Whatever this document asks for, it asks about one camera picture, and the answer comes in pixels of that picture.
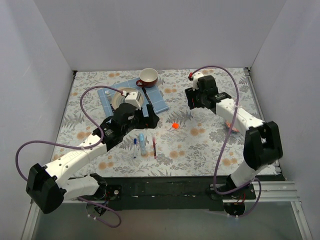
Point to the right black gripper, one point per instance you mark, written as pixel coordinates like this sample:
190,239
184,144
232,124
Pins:
191,98

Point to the orange highlighter cap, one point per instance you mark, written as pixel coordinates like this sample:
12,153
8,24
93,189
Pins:
175,125

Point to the red and white cup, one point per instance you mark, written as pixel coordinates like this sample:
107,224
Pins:
148,78

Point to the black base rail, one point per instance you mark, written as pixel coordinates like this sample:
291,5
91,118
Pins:
187,192

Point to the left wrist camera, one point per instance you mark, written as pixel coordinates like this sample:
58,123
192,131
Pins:
133,98

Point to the floral tablecloth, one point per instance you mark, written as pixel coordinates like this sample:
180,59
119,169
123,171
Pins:
199,147

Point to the black handled fork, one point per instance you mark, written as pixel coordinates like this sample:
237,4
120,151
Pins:
108,94

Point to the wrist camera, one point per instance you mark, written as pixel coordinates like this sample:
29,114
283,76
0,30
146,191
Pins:
133,98
194,77

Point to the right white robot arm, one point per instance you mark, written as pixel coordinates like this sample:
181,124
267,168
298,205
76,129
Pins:
262,141

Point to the thin blue pen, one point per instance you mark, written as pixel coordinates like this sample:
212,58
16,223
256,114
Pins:
134,150

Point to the light blue highlighter cap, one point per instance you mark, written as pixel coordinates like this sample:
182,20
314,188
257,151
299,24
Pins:
141,138

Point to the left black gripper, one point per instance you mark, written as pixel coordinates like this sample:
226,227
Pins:
144,119

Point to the pink pen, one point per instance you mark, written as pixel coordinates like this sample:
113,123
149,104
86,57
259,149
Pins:
154,149

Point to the blue tiled placemat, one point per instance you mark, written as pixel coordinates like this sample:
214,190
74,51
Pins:
154,94

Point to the beige striped plate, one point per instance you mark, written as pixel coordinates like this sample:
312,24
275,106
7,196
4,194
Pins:
119,99

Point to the light blue highlighter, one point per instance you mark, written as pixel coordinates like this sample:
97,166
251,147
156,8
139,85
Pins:
143,150

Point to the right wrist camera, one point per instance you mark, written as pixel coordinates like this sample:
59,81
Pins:
194,77

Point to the black handled knife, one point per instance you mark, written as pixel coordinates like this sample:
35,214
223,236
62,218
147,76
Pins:
147,96

